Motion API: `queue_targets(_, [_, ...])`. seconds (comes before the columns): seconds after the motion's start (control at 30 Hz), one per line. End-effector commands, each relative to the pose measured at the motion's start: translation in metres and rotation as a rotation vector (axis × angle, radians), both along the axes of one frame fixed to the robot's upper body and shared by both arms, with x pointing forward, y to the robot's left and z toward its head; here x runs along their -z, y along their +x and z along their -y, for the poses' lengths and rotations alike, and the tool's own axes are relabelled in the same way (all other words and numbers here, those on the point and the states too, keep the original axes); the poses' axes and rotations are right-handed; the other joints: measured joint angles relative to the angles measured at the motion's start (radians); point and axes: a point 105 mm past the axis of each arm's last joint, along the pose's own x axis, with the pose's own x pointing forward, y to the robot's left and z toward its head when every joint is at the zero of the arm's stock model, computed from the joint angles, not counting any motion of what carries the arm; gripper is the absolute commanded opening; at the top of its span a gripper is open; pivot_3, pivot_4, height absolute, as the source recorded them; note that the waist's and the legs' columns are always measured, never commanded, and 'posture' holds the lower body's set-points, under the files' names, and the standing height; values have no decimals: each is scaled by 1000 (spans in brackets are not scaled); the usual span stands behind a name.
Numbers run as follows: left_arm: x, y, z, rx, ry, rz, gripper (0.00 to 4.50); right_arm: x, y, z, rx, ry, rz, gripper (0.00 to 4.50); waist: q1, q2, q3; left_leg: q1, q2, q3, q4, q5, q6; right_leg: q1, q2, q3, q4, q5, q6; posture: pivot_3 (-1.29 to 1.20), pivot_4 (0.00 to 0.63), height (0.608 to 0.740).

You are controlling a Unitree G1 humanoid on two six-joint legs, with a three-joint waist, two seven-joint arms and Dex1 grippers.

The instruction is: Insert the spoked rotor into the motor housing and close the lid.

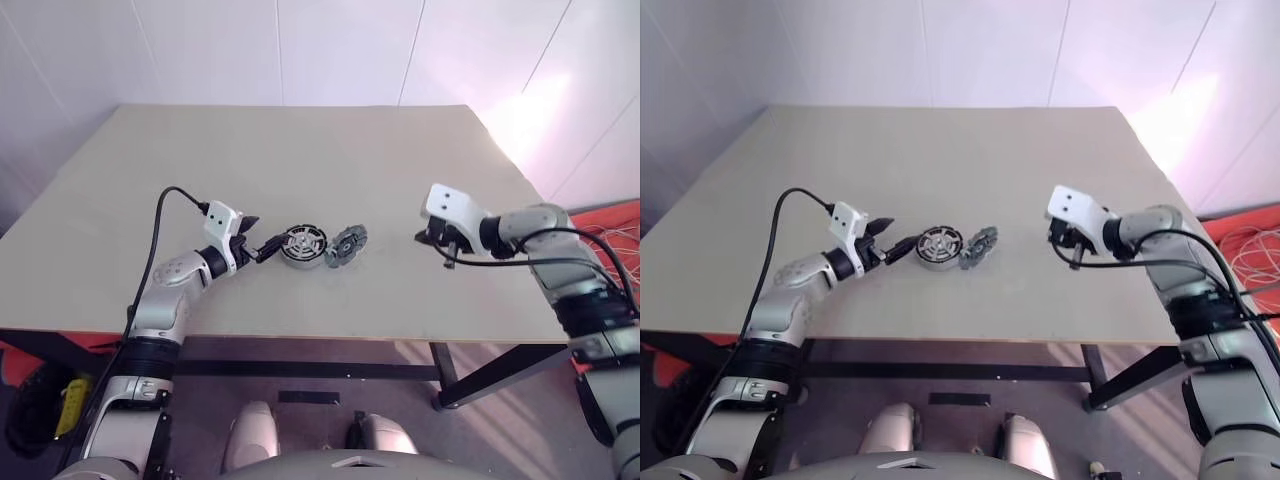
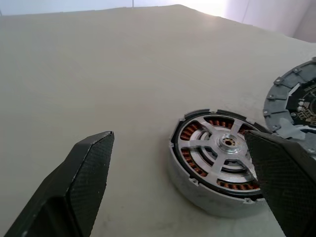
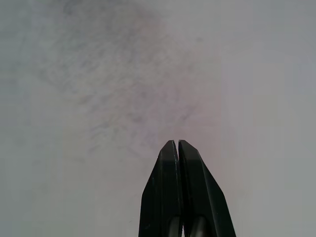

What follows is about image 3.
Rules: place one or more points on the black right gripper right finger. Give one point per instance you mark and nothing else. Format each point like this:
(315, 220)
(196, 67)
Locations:
(200, 195)

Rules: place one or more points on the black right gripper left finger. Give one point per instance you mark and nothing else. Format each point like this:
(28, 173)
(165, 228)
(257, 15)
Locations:
(163, 192)

